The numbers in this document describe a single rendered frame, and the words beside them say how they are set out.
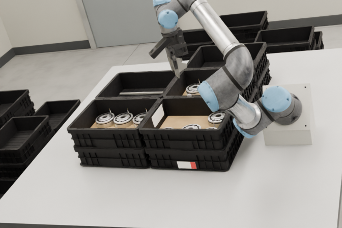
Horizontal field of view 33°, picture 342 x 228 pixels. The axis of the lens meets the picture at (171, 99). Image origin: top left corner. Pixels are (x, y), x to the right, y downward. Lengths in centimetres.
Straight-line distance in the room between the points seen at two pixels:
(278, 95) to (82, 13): 414
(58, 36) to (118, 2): 92
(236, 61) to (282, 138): 69
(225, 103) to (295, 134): 62
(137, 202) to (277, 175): 62
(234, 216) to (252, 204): 9
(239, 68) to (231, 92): 9
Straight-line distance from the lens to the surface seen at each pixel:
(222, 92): 209
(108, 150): 278
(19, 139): 392
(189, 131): 252
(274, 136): 269
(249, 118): 239
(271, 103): 245
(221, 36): 217
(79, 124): 291
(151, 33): 614
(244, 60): 210
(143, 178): 270
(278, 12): 574
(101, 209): 260
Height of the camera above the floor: 219
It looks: 27 degrees down
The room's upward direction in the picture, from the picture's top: 15 degrees counter-clockwise
